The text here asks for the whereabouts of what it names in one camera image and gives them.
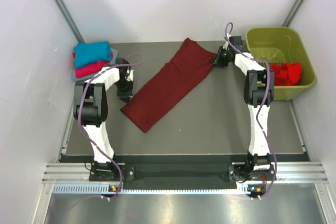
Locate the light blue folded shirt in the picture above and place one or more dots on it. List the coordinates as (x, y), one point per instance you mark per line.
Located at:
(76, 78)

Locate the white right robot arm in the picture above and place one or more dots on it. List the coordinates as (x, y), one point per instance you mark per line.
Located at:
(258, 94)

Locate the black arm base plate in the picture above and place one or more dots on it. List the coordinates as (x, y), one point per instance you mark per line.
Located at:
(224, 172)

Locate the dark red t shirt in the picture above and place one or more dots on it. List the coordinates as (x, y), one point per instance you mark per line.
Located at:
(190, 65)

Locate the aluminium frame rail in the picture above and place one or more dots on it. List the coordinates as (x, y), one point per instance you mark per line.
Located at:
(287, 172)

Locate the olive green plastic bin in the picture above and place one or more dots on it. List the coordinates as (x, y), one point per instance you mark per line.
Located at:
(279, 45)

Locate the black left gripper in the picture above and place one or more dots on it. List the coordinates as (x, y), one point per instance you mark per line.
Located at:
(126, 96)

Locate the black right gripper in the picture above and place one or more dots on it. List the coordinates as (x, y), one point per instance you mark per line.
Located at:
(217, 59)

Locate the slotted cable duct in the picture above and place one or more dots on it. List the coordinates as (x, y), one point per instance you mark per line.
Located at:
(107, 189)

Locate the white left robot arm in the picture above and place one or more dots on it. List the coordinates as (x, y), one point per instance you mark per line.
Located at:
(91, 112)

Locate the bright red crumpled shirt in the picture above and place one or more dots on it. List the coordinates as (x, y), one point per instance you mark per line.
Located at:
(287, 74)

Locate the teal folded shirt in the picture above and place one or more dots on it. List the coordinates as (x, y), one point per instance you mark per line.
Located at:
(86, 54)

